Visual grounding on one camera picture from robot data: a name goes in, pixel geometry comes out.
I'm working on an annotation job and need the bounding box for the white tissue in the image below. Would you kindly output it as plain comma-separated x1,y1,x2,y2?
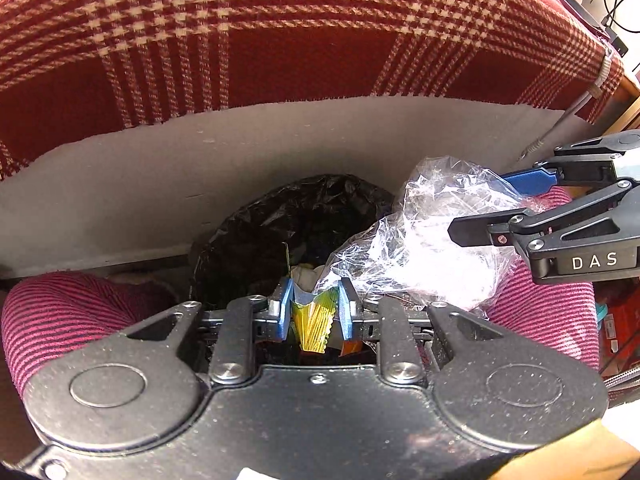
292,262,328,293

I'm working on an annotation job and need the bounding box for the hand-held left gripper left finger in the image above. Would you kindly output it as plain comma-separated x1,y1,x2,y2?
125,277,297,387

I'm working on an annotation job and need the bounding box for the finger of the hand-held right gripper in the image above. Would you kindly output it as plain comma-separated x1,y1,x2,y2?
500,130,640,196
447,180,637,258

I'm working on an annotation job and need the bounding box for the clear plastic bag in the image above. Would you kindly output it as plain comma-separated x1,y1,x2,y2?
330,157,556,311

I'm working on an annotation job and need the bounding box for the grey cable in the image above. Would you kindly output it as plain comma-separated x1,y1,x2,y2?
520,52,613,158

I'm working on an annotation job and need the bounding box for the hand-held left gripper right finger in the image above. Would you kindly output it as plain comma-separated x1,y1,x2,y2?
337,277,506,387

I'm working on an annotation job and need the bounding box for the green yellow snack wrapper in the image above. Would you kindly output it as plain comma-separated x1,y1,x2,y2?
292,287,363,356

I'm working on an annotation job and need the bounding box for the left pink striped knee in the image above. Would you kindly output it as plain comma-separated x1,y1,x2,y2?
0,272,201,396

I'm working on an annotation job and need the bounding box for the orange red box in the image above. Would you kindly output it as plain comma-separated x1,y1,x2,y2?
595,300,640,376

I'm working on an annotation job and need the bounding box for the right pink striped knee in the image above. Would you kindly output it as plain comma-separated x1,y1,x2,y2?
485,185,601,376

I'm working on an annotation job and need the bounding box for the red plaid blanket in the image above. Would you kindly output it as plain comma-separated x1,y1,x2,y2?
0,0,626,181

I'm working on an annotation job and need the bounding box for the maroon footwear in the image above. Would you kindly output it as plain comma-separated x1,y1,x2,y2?
107,272,176,311

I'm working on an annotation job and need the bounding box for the grey table front panel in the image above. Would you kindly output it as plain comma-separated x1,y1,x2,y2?
0,95,591,281

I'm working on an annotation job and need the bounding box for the pink striped knee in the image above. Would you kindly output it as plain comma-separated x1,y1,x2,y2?
485,185,601,376
0,272,201,396

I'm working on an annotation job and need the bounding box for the wooden cabinet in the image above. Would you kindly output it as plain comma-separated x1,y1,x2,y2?
590,75,640,141

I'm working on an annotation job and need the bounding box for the black bin bag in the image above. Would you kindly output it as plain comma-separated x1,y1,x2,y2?
190,174,396,361

